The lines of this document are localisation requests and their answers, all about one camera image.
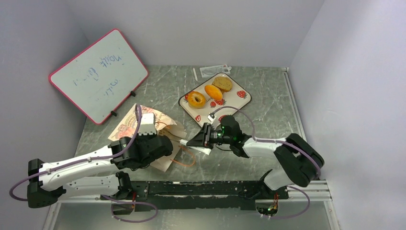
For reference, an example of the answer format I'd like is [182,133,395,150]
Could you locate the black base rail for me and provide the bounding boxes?
[111,181,289,210]

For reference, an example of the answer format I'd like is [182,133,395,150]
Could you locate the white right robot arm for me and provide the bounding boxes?
[181,115,325,198]

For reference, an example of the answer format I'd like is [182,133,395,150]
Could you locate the yellow fake bread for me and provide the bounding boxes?
[212,77,233,92]

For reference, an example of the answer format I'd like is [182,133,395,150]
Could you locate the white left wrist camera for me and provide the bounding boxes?
[137,113,157,136]

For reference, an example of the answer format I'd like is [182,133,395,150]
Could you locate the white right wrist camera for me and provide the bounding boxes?
[207,114,216,124]

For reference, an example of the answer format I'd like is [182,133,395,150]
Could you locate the orange fake bread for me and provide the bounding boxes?
[204,85,223,101]

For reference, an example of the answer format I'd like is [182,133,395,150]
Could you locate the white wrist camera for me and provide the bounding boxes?
[137,113,157,136]
[207,114,216,124]

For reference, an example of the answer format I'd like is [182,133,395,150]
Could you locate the white paper bag orange handles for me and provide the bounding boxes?
[108,105,196,172]

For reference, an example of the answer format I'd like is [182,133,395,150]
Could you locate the clear plastic package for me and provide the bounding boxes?
[200,64,232,78]

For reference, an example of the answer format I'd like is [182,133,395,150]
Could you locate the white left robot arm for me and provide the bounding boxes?
[27,134,173,208]

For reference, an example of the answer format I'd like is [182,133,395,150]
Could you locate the aluminium frame rail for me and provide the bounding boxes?
[282,67,332,202]

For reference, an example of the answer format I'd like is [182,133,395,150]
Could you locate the white pen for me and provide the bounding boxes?
[192,68,198,81]

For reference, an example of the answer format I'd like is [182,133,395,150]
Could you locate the ring doughnut fake bread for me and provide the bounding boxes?
[187,91,206,109]

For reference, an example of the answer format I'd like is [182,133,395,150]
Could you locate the pink framed whiteboard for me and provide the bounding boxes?
[48,29,149,125]

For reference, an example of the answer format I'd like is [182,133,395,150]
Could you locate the metal tongs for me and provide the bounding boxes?
[166,135,212,155]

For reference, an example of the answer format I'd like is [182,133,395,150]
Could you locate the strawberry pattern tray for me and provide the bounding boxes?
[178,73,252,127]

